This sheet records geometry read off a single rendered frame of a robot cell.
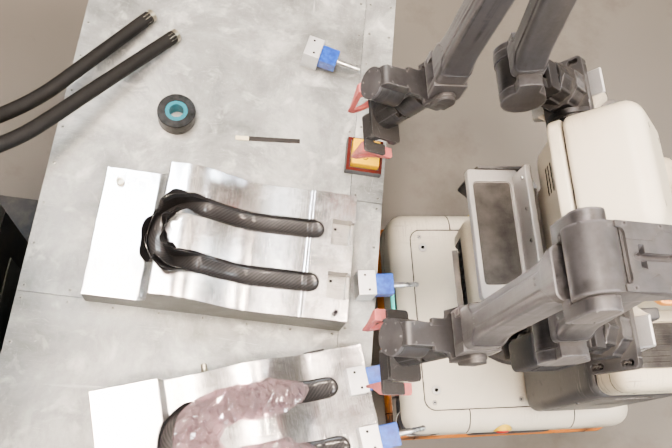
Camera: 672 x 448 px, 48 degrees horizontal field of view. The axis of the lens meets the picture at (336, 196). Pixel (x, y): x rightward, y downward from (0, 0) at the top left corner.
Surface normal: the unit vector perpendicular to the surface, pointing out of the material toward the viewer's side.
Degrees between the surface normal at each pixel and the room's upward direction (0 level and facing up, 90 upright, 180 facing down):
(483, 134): 0
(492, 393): 0
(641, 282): 13
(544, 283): 90
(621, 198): 42
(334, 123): 0
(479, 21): 90
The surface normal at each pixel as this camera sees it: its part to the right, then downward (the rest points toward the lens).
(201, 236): 0.54, -0.27
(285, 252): 0.11, -0.36
